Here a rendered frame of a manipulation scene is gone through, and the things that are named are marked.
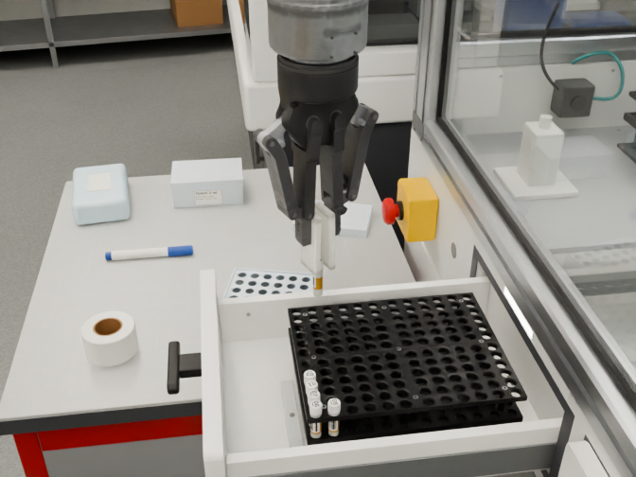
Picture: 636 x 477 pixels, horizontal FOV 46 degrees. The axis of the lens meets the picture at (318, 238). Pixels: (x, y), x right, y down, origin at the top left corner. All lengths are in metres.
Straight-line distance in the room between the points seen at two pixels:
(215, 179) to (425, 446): 0.74
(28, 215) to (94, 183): 1.63
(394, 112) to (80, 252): 0.69
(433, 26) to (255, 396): 0.56
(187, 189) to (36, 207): 1.75
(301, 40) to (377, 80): 0.88
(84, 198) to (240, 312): 0.52
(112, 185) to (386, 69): 0.58
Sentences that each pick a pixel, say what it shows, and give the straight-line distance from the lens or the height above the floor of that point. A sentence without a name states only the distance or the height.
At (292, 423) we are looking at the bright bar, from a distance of 0.81.
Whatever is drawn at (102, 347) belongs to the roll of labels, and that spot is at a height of 0.79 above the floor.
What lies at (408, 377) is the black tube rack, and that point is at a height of 0.90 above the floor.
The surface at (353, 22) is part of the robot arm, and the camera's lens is 0.66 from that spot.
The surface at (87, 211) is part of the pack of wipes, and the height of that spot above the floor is 0.79.
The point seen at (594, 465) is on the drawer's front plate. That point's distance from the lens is 0.71.
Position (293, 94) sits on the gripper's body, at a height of 1.18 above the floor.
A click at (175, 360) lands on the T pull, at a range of 0.80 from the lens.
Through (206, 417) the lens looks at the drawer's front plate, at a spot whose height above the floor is 0.93.
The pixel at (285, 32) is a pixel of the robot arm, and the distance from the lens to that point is 0.66.
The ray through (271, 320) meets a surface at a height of 0.86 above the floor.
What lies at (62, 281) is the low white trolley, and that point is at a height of 0.76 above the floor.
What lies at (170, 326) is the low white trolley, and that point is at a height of 0.76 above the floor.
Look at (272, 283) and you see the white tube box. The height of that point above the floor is 0.80.
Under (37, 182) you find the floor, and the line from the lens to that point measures 3.24.
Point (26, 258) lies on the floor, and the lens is 2.75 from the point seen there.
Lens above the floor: 1.44
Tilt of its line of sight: 32 degrees down
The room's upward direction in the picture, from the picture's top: straight up
